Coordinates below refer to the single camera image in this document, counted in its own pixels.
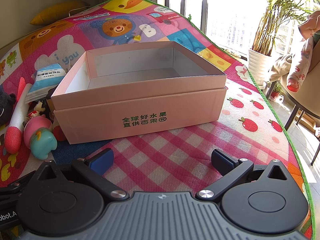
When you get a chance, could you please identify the pink cardboard box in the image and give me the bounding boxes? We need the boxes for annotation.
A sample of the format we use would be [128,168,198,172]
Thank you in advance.
[52,41,227,144]

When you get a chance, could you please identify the pink and teal pig toy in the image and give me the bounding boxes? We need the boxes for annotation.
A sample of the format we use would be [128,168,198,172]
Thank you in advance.
[24,116,57,160]

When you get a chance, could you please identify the black plush toy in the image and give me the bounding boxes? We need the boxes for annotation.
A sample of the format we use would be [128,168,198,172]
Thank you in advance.
[0,90,16,126]

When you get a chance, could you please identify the small cartoon boy figurine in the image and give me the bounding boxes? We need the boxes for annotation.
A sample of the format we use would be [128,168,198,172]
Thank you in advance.
[25,99,48,121]

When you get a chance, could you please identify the potted palm plant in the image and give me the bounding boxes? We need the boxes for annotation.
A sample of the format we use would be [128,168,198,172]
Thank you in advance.
[248,0,319,88]

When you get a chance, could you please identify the yellow pillow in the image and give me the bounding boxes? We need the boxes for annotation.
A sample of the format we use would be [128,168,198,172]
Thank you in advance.
[30,1,89,25]

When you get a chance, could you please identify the colourful cartoon play mat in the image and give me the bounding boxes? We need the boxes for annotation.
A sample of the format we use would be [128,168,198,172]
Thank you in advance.
[0,0,316,240]

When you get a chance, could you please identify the white foam rocket toy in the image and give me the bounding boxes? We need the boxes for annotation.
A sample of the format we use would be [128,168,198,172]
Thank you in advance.
[4,77,32,154]

